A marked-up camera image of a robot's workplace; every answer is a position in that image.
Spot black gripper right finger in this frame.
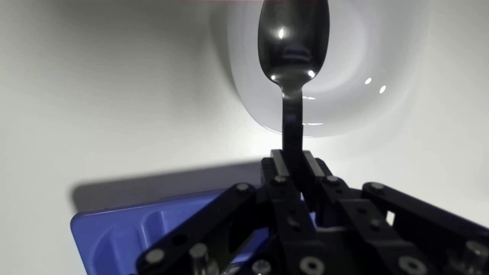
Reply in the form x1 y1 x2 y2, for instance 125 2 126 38
300 148 489 275

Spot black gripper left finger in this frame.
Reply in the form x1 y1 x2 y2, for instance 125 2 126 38
134 148 326 275

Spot silver tablespoon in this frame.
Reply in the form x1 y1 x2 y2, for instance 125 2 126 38
256 0 331 154

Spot blue plastic cutlery tray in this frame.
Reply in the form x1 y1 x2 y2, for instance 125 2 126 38
68 187 317 275

